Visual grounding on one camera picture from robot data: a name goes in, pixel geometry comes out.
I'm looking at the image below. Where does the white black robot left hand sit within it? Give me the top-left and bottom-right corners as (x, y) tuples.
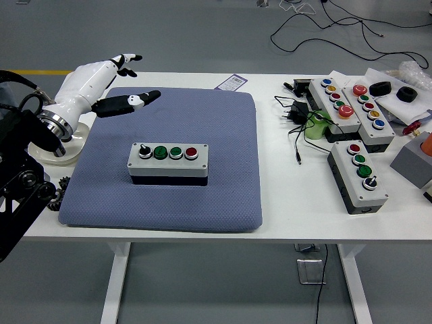
(52, 53), (161, 119)

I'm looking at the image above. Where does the black foam ring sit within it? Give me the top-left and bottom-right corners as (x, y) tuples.
(369, 80), (393, 98)
(396, 86), (419, 102)

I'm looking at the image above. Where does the white oval dish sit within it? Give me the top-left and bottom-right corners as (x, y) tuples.
(27, 121), (90, 167)

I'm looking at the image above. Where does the grey block box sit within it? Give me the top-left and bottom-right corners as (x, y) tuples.
(389, 131), (432, 190)

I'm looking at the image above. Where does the blue white tape strip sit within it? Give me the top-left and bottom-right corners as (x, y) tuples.
(410, 108), (432, 126)

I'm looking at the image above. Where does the metal floor socket plate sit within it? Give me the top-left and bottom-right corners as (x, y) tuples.
(296, 258), (327, 286)

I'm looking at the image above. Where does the small black device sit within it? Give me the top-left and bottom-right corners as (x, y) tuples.
(282, 78), (313, 99)

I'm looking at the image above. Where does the black hanging power cable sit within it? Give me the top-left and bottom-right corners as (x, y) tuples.
(314, 243), (330, 324)

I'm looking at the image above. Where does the purple barcode label card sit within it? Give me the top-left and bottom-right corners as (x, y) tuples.
(214, 74), (248, 91)

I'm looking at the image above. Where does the black power adapter plug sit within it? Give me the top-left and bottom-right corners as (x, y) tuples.
(279, 100), (310, 125)

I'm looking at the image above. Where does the clear bubble wrap bag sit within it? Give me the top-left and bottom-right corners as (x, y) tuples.
(384, 60), (432, 90)

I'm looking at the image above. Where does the white floor cable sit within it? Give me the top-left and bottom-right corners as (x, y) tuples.
(279, 0), (318, 16)

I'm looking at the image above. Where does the long black floor cable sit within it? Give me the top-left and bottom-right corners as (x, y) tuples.
(269, 0), (432, 70)

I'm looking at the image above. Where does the light green plastic part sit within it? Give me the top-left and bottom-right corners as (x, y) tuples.
(304, 113), (333, 141)

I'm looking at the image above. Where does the white table leg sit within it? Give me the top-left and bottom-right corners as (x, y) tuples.
(100, 242), (132, 324)
(337, 243), (374, 324)

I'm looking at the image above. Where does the white paper sheet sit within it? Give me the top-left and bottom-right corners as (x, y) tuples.
(329, 68), (432, 126)

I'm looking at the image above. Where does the red valve handle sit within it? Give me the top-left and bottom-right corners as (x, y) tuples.
(402, 121), (423, 136)

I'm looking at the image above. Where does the grey four-button control box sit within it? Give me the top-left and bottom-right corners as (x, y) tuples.
(326, 140), (389, 215)
(127, 142), (209, 188)

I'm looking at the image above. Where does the thin black adapter cable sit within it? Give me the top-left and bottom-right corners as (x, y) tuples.
(273, 95), (333, 166)

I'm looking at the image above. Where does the blue-grey textured mat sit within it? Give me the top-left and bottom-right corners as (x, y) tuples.
(57, 86), (264, 234)

